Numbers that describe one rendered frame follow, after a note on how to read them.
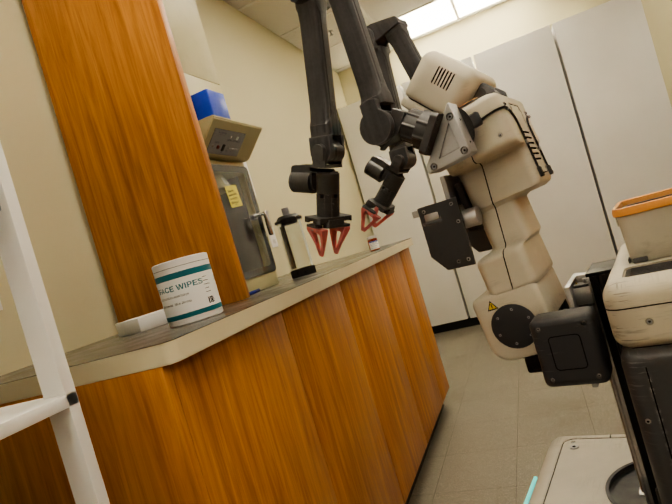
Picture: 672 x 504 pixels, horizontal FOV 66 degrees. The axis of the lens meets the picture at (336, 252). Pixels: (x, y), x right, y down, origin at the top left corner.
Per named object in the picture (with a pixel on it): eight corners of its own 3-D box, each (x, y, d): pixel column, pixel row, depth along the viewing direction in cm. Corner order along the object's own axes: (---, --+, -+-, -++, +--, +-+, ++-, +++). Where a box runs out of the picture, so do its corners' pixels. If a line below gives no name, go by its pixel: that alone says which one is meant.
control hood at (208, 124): (191, 157, 163) (182, 126, 162) (243, 162, 193) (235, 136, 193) (221, 145, 158) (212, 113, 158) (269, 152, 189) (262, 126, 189)
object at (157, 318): (118, 337, 146) (114, 324, 146) (166, 321, 159) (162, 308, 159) (141, 332, 139) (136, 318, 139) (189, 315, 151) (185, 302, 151)
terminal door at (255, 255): (232, 284, 164) (195, 163, 163) (275, 270, 192) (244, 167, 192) (234, 284, 164) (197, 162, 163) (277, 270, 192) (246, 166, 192)
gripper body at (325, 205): (303, 223, 127) (303, 193, 125) (337, 219, 133) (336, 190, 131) (318, 227, 122) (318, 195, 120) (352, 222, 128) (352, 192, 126)
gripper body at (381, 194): (365, 204, 163) (375, 183, 161) (377, 201, 172) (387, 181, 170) (382, 214, 162) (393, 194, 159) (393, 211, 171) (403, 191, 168)
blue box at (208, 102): (188, 126, 164) (180, 99, 164) (206, 130, 174) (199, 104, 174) (214, 115, 161) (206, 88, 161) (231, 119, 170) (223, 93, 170)
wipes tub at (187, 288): (157, 332, 118) (138, 269, 118) (191, 319, 130) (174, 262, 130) (203, 320, 114) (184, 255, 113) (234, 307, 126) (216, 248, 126)
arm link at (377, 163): (404, 158, 155) (416, 157, 162) (374, 140, 159) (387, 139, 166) (387, 192, 160) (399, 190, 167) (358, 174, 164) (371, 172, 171)
